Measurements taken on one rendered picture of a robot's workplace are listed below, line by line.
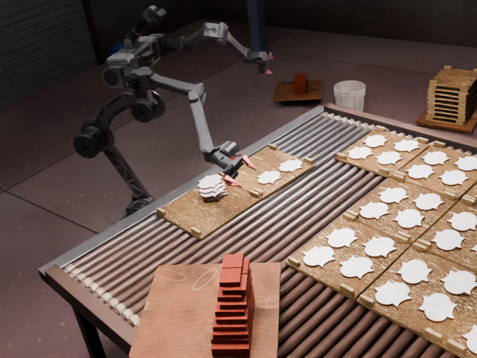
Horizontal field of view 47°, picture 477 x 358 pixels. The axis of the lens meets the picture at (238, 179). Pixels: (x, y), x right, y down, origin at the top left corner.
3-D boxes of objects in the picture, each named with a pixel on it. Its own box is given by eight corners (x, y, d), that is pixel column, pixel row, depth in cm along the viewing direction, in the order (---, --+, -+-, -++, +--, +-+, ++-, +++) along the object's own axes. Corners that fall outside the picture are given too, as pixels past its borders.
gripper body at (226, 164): (240, 156, 235) (228, 149, 238) (225, 174, 232) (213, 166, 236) (245, 165, 240) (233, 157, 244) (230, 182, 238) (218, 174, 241)
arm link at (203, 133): (191, 109, 277) (186, 92, 269) (202, 106, 277) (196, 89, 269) (206, 166, 247) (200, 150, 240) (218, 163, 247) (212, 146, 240)
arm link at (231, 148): (205, 160, 249) (200, 147, 243) (222, 145, 254) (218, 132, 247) (223, 171, 242) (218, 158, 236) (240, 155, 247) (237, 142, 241)
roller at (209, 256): (117, 322, 220) (114, 314, 218) (383, 134, 330) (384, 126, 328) (124, 328, 217) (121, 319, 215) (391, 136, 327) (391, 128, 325)
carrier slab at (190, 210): (155, 214, 275) (155, 212, 274) (215, 179, 298) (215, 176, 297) (201, 241, 253) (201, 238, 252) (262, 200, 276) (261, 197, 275)
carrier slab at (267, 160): (217, 178, 299) (216, 176, 298) (269, 148, 321) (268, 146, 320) (262, 200, 276) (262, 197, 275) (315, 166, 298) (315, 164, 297)
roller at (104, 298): (97, 305, 230) (94, 297, 227) (363, 128, 340) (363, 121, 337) (103, 311, 227) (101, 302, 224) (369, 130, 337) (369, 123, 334)
